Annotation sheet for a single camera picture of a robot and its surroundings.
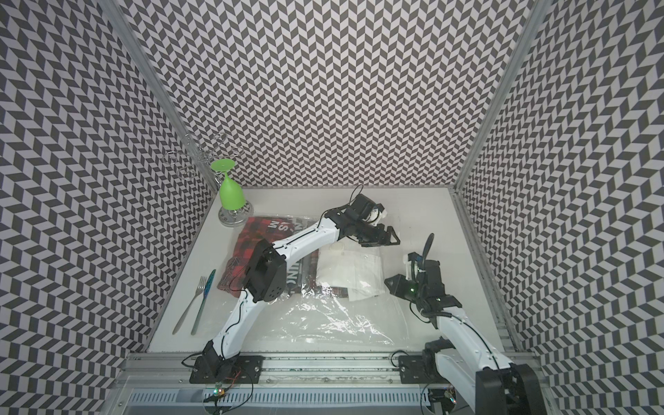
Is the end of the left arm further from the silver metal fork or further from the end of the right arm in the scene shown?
the silver metal fork

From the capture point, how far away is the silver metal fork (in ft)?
2.69

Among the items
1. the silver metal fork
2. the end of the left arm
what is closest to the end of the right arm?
the end of the left arm
